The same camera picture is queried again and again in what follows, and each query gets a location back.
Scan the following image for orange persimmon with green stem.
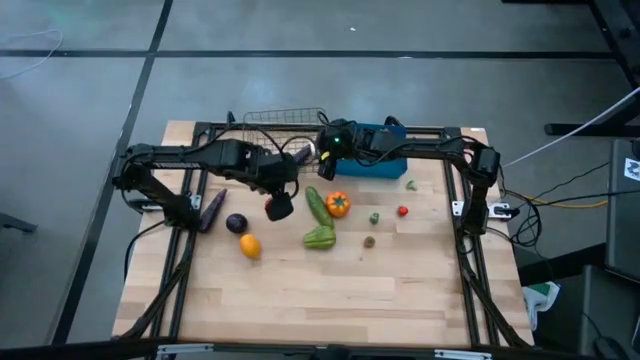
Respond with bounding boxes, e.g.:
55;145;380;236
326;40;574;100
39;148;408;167
325;191;352;219

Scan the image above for long purple vegetable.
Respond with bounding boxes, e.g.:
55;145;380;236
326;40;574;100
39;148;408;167
198;187;229;234

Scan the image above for black aluminium table frame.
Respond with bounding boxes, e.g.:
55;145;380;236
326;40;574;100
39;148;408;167
112;119;534;351

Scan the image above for black case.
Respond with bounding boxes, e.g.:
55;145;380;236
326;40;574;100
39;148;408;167
579;264;640;360

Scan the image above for blue plastic bin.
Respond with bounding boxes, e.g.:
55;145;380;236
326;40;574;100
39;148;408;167
333;122;409;180

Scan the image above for long silver frame bracket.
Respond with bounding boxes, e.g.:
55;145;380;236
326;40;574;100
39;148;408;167
155;343;215;357
433;348;494;360

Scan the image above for black stand leg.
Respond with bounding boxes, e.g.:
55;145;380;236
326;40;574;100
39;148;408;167
502;0;640;139

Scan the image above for thin white floor cable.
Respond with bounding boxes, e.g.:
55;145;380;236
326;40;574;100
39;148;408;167
0;28;65;81

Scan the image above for small purple eggplant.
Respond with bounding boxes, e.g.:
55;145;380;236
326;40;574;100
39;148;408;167
293;143;314;166

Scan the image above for black computer mouse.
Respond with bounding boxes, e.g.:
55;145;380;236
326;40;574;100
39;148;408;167
593;335;624;360

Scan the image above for green ridged gourd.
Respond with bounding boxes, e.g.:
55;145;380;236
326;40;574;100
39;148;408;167
302;225;337;251

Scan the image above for orange yellow mango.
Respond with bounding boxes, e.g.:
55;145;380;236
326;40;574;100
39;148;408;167
238;233;263;261

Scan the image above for long black cable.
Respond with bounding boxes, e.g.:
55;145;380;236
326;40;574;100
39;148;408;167
504;188;640;202

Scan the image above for gold wire basket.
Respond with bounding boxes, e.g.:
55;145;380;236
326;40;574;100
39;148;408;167
242;107;329;174

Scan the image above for dark furniture foot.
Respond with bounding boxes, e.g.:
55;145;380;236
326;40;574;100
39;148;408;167
0;212;39;235

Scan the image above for thick white cable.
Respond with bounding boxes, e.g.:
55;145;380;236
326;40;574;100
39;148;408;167
499;87;640;170

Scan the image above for green and white bag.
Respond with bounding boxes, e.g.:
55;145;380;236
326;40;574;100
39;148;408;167
521;280;561;331

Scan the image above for dark purple round fruit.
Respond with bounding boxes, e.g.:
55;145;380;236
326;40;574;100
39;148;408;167
225;212;249;235

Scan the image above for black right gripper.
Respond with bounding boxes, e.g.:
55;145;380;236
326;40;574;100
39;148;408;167
316;118;360;182

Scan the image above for yellow cable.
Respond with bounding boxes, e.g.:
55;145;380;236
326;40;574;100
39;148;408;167
509;192;609;209

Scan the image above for black cabinet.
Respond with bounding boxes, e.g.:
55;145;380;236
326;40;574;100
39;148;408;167
604;138;640;284

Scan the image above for green cucumber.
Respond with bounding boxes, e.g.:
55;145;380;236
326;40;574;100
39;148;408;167
304;185;336;230

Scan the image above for black cable bundle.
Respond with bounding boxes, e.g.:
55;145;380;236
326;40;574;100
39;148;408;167
509;199;544;249

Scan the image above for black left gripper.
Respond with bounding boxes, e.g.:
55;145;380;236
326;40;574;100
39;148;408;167
247;149;300;223

